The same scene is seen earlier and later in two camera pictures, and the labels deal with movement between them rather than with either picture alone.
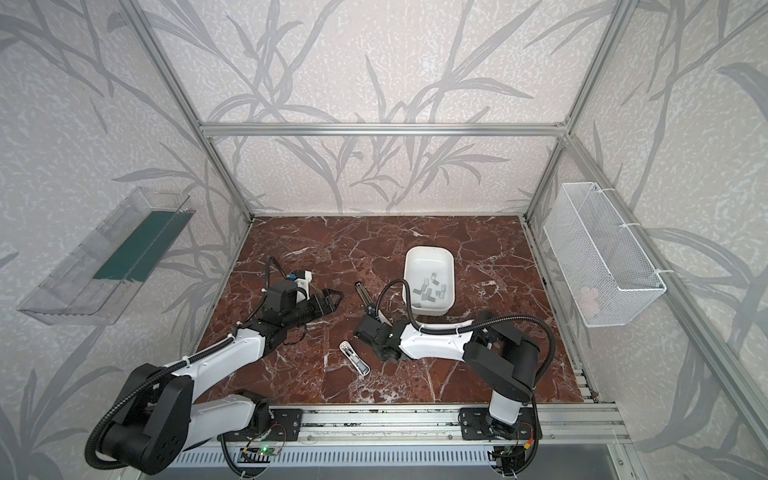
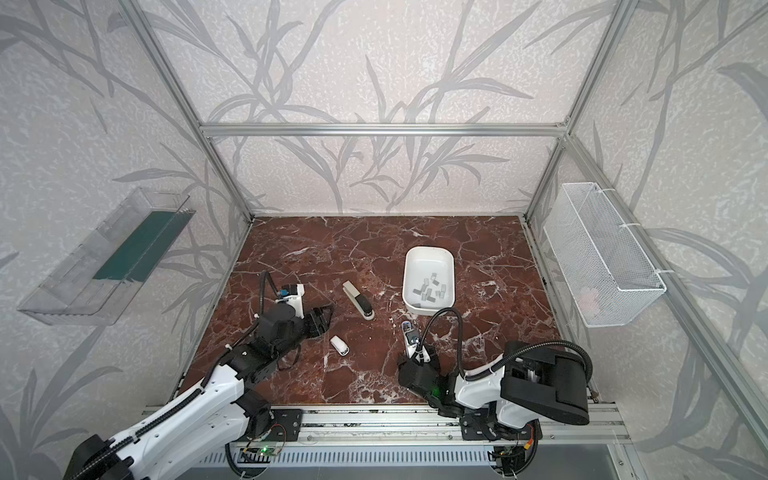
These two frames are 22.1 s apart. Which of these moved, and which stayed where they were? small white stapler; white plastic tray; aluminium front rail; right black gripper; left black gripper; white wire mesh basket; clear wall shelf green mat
Moved: right black gripper; small white stapler; left black gripper
Stayed: clear wall shelf green mat; white plastic tray; white wire mesh basket; aluminium front rail
